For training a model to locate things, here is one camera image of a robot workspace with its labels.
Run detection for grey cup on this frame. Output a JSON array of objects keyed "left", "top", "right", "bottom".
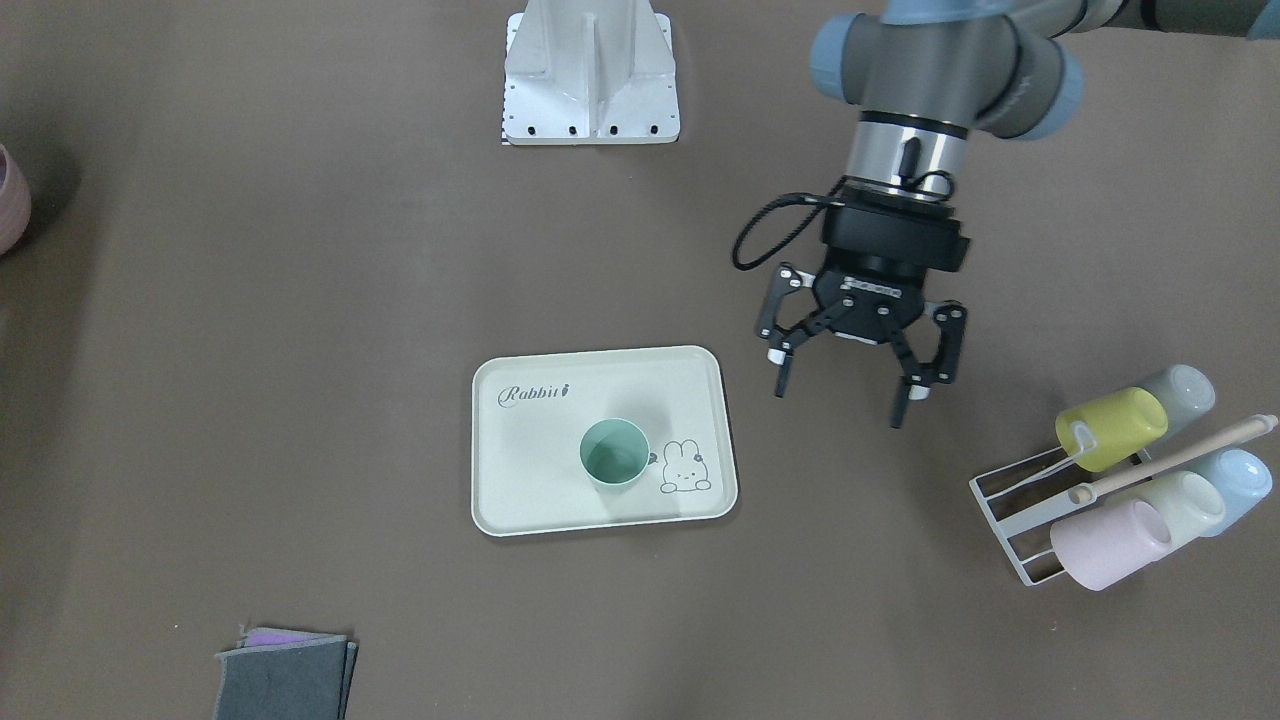
[{"left": 1135, "top": 364, "right": 1217, "bottom": 439}]

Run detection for cream rabbit tray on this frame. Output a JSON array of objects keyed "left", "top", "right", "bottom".
[{"left": 471, "top": 345, "right": 739, "bottom": 537}]

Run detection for grey folded cloth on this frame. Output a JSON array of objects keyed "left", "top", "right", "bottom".
[{"left": 212, "top": 626, "right": 358, "bottom": 719}]

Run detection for green cup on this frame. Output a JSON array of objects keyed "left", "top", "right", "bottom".
[{"left": 579, "top": 418, "right": 652, "bottom": 487}]

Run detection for white wire cup rack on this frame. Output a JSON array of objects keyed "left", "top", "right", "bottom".
[{"left": 968, "top": 414, "right": 1277, "bottom": 587}]

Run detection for pink cup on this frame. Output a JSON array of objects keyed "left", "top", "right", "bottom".
[{"left": 1050, "top": 498, "right": 1172, "bottom": 591}]

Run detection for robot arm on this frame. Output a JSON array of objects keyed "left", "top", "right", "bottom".
[{"left": 754, "top": 1, "right": 1277, "bottom": 428}]

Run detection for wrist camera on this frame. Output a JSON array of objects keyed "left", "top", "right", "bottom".
[{"left": 820, "top": 205, "right": 970, "bottom": 272}]

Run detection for white cup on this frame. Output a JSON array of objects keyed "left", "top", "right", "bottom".
[{"left": 1106, "top": 470, "right": 1226, "bottom": 553}]

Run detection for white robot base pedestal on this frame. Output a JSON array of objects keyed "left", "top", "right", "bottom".
[{"left": 500, "top": 1, "right": 681, "bottom": 147}]

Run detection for pink bowl with ice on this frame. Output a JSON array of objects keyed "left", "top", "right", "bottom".
[{"left": 0, "top": 145, "right": 32, "bottom": 255}]

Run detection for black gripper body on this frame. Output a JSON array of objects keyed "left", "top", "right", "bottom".
[{"left": 812, "top": 268, "right": 927, "bottom": 345}]

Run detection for blue cup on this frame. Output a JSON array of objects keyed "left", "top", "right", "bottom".
[{"left": 1184, "top": 447, "right": 1274, "bottom": 538}]

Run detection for yellow cup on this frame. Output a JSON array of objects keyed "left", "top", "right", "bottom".
[{"left": 1055, "top": 386, "right": 1169, "bottom": 473}]

